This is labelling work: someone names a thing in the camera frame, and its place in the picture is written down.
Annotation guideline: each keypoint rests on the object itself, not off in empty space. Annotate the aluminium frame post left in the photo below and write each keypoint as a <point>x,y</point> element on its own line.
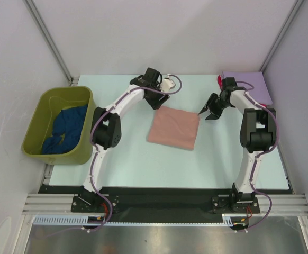
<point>42,27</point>

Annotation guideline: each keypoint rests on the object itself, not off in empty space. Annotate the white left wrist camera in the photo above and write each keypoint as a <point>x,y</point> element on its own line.
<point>167,84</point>

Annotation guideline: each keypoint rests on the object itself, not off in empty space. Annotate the aluminium frame post right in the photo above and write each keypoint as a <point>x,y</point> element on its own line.
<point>298,4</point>

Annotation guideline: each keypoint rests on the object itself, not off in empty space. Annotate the folded red t shirt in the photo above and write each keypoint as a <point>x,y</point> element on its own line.
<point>220,80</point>

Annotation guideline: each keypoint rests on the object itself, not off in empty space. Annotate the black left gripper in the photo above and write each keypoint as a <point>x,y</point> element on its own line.
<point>156,103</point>

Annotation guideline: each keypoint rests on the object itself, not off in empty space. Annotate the blue t shirt in bin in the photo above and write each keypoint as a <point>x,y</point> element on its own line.
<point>67,128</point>

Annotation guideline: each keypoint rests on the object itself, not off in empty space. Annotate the white slotted cable duct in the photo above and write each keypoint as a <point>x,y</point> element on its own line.
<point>95,220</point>

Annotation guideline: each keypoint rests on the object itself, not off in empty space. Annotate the aluminium frame post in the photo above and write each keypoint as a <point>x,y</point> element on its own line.
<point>42,27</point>
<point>298,4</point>

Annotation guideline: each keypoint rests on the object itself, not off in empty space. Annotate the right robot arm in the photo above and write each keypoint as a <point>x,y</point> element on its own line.
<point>259,133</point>

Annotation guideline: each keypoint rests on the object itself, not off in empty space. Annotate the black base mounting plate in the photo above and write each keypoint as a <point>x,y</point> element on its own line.
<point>111,191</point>

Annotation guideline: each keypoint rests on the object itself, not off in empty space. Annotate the aluminium front rail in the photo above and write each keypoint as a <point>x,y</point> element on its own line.
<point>287,205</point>

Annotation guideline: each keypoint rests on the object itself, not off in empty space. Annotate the folded purple t shirt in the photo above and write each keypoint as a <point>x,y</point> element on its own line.
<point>254,82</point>

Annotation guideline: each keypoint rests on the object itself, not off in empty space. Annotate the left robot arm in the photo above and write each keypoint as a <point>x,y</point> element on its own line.
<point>106,130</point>

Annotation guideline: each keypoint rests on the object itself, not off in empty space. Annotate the pink printed t shirt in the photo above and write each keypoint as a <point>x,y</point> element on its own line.
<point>174,128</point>

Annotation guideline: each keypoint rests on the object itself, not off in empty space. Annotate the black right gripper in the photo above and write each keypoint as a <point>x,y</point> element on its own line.
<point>216,114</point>

